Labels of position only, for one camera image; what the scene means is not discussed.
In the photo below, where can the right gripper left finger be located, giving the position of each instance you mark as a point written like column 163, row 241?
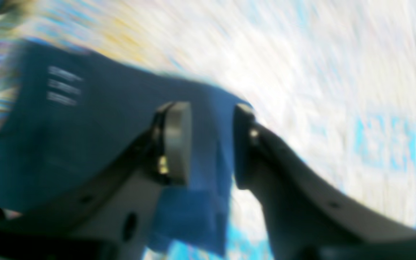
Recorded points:
column 109, row 217

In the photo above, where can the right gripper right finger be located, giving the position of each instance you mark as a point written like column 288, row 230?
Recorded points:
column 306, row 218

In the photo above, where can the dark blue t-shirt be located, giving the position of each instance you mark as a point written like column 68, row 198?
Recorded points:
column 75, row 113

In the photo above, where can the patterned tablecloth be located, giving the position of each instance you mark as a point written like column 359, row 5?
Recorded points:
column 335, row 78

